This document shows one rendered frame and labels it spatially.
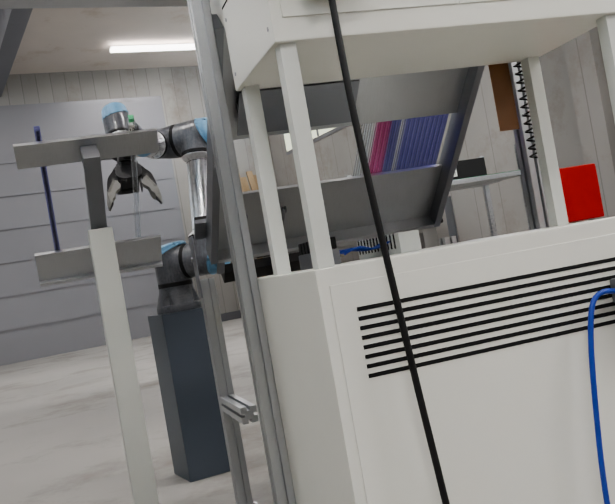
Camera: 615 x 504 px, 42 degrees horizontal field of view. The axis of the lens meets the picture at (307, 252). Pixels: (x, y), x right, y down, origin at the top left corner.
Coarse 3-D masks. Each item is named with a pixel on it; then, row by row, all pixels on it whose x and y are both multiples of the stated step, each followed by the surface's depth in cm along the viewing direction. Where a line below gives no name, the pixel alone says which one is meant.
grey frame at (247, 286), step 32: (192, 0) 171; (192, 32) 174; (512, 64) 192; (224, 96) 172; (224, 128) 171; (224, 160) 171; (224, 192) 170; (544, 224) 192; (256, 288) 171; (256, 320) 171; (224, 352) 218; (256, 352) 170; (224, 384) 219; (256, 384) 170; (224, 416) 217; (288, 480) 170
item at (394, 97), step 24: (432, 72) 204; (456, 72) 207; (240, 96) 186; (264, 96) 188; (312, 96) 192; (336, 96) 195; (360, 96) 202; (384, 96) 204; (408, 96) 207; (432, 96) 210; (456, 96) 212; (240, 120) 190; (312, 120) 197; (336, 120) 200; (360, 120) 207; (384, 120) 210
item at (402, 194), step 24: (408, 168) 227; (432, 168) 228; (288, 192) 217; (336, 192) 223; (360, 192) 226; (384, 192) 229; (408, 192) 232; (432, 192) 235; (288, 216) 223; (336, 216) 229; (360, 216) 232; (384, 216) 236; (408, 216) 239; (264, 240) 226
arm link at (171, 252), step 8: (168, 248) 268; (176, 248) 269; (168, 256) 268; (176, 256) 267; (168, 264) 268; (176, 264) 267; (160, 272) 269; (168, 272) 268; (176, 272) 268; (184, 272) 267; (160, 280) 270; (168, 280) 268; (176, 280) 268; (184, 280) 269
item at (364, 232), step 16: (384, 224) 237; (400, 224) 238; (416, 224) 239; (432, 224) 239; (288, 240) 228; (304, 240) 229; (336, 240) 230; (352, 240) 232; (224, 256) 221; (256, 256) 224
